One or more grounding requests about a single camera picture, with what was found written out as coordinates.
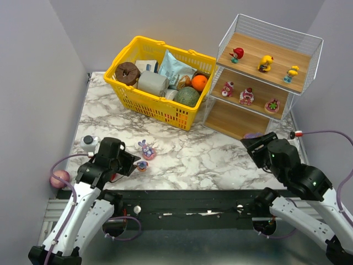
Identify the purple bunny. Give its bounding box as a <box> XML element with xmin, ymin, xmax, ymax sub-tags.
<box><xmin>138</xmin><ymin>139</ymin><xmax>157</xmax><ymax>160</ymax></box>
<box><xmin>243</xmin><ymin>132</ymin><xmax>264</xmax><ymax>139</ymax></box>
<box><xmin>136</xmin><ymin>161</ymin><xmax>149</xmax><ymax>172</ymax></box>

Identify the white wire wooden shelf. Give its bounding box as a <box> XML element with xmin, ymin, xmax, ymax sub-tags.
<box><xmin>203</xmin><ymin>14</ymin><xmax>324</xmax><ymax>139</ymax></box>

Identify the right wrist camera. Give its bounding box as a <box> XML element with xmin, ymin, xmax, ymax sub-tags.
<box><xmin>288</xmin><ymin>130</ymin><xmax>303</xmax><ymax>151</ymax></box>

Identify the purple bunny on pink donut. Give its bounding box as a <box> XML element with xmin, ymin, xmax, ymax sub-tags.
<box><xmin>138</xmin><ymin>139</ymin><xmax>157</xmax><ymax>160</ymax></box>

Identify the red cherry toy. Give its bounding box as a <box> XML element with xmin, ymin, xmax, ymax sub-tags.
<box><xmin>229</xmin><ymin>47</ymin><xmax>244</xmax><ymax>63</ymax></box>

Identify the white plastic bottle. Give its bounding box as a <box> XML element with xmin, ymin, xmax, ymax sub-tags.
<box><xmin>80</xmin><ymin>135</ymin><xmax>100</xmax><ymax>153</ymax></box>

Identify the brown bread pastry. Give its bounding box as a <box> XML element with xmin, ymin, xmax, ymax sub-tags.
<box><xmin>176</xmin><ymin>75</ymin><xmax>191</xmax><ymax>91</ymax></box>

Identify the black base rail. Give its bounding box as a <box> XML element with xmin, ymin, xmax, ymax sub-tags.
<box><xmin>101</xmin><ymin>190</ymin><xmax>270</xmax><ymax>230</ymax></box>

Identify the chocolate donut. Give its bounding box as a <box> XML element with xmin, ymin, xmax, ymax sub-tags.
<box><xmin>115</xmin><ymin>62</ymin><xmax>141</xmax><ymax>86</ymax></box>

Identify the yellow hair girl figure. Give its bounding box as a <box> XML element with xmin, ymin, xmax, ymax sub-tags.
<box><xmin>257</xmin><ymin>55</ymin><xmax>274</xmax><ymax>73</ymax></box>

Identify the white cup in basket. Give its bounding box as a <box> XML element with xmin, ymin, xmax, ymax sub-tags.
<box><xmin>165</xmin><ymin>89</ymin><xmax>178</xmax><ymax>100</ymax></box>

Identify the purple bunny in orange cup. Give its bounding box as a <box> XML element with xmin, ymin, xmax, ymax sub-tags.
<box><xmin>136</xmin><ymin>161</ymin><xmax>149</xmax><ymax>172</ymax></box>

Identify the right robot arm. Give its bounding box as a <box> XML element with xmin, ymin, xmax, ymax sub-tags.
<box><xmin>241</xmin><ymin>132</ymin><xmax>352</xmax><ymax>264</ymax></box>

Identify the light blue chips bag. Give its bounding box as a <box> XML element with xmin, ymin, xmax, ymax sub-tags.
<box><xmin>158</xmin><ymin>50</ymin><xmax>196</xmax><ymax>90</ymax></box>

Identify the pink strawberry cake toy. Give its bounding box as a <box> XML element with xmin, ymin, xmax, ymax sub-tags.
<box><xmin>264</xmin><ymin>98</ymin><xmax>280</xmax><ymax>114</ymax></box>

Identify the white blue box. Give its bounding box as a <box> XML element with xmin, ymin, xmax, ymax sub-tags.
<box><xmin>135</xmin><ymin>60</ymin><xmax>158</xmax><ymax>73</ymax></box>

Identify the grey paper roll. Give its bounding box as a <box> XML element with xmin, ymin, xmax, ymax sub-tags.
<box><xmin>137</xmin><ymin>71</ymin><xmax>169</xmax><ymax>97</ymax></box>

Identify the green melon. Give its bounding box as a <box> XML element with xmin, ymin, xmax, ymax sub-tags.
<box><xmin>173</xmin><ymin>87</ymin><xmax>200</xmax><ymax>108</ymax></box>

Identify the pink bear with strawberry cake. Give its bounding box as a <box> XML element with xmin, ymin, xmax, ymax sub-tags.
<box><xmin>239</xmin><ymin>87</ymin><xmax>254</xmax><ymax>106</ymax></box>

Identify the orange fruit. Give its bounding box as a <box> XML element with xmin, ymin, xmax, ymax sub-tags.
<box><xmin>191</xmin><ymin>75</ymin><xmax>208</xmax><ymax>92</ymax></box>

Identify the yellow plastic basket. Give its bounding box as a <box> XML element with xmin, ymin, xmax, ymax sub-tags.
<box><xmin>104</xmin><ymin>36</ymin><xmax>216</xmax><ymax>131</ymax></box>

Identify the yellow hair blue figure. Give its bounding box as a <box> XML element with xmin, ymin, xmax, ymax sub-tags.
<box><xmin>284</xmin><ymin>66</ymin><xmax>299</xmax><ymax>83</ymax></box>

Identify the pink bear with santa hat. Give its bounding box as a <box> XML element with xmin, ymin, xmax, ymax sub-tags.
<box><xmin>221</xmin><ymin>81</ymin><xmax>234</xmax><ymax>97</ymax></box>

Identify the red bell pepper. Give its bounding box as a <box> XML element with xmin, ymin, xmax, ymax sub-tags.
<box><xmin>110</xmin><ymin>174</ymin><xmax>117</xmax><ymax>183</ymax></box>

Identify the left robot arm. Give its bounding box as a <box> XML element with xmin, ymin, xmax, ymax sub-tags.
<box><xmin>28</xmin><ymin>137</ymin><xmax>142</xmax><ymax>264</ymax></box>

